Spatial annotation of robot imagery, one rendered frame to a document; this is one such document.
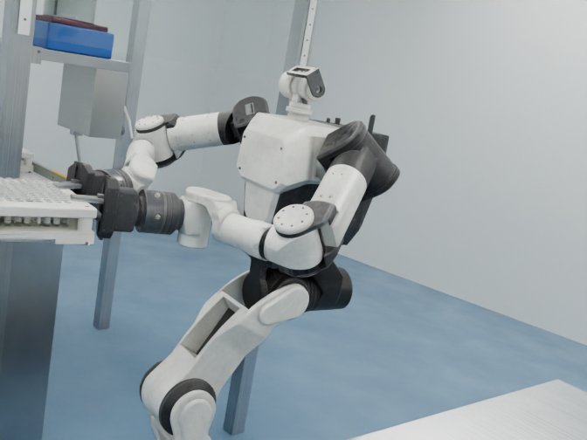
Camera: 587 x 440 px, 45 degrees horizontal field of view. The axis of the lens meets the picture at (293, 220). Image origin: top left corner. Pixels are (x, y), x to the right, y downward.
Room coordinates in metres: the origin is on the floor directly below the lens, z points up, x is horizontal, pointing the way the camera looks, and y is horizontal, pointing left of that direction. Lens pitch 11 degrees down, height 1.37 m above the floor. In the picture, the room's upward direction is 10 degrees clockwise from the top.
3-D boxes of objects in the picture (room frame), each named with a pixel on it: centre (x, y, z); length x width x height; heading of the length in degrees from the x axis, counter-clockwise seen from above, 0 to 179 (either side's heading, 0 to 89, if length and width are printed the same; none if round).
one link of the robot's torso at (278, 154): (1.74, -0.02, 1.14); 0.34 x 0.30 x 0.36; 36
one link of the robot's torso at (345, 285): (1.75, -0.04, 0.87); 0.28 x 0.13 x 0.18; 126
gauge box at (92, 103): (2.17, 0.67, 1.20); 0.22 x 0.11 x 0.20; 44
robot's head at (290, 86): (1.70, 0.04, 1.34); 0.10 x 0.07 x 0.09; 36
